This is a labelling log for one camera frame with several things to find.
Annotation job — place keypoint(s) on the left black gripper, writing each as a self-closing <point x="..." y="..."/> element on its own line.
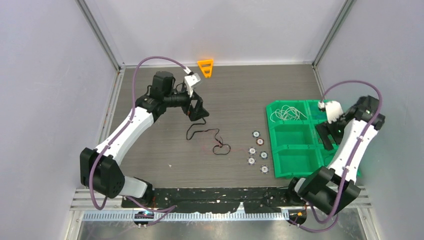
<point x="198" y="111"/>

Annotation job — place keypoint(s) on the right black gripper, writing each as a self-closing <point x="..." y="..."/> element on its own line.
<point x="322" y="130"/>

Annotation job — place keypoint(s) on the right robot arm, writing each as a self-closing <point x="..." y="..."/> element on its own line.
<point x="331" y="188"/>

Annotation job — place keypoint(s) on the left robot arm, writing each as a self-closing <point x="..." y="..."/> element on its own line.
<point x="100" y="166"/>

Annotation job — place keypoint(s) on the green compartment bin tray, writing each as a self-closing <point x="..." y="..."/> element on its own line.
<point x="296" y="148"/>

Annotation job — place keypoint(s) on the orange triangular plastic stand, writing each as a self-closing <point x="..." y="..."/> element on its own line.
<point x="206" y="67"/>

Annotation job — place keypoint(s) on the blue poker chip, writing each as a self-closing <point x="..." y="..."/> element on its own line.
<point x="263" y="155"/>
<point x="251" y="161"/>
<point x="252" y="151"/>
<point x="264" y="169"/>
<point x="256" y="134"/>

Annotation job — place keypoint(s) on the brown poker chip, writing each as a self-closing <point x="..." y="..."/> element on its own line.
<point x="259" y="141"/>

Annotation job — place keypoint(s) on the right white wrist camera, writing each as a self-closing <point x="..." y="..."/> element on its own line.
<point x="333" y="110"/>

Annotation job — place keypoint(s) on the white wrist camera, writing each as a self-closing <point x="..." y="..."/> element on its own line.
<point x="191" y="80"/>
<point x="333" y="110"/>

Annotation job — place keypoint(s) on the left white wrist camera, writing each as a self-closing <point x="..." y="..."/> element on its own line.
<point x="191" y="80"/>

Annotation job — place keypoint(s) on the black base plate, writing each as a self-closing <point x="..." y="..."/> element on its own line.
<point x="217" y="200"/>

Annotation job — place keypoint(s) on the aluminium rail frame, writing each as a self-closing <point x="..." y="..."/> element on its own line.
<point x="113" y="211"/>

